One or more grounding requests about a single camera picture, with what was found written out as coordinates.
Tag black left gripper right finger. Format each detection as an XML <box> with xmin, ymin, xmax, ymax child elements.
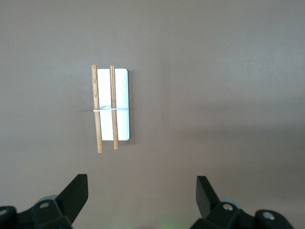
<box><xmin>190</xmin><ymin>176</ymin><xmax>259</xmax><ymax>229</ymax></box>

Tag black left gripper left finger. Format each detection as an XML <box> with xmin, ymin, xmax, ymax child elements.
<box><xmin>16</xmin><ymin>174</ymin><xmax>89</xmax><ymax>229</ymax></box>

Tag brown table cover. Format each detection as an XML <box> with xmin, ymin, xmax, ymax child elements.
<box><xmin>0</xmin><ymin>0</ymin><xmax>305</xmax><ymax>229</ymax></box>

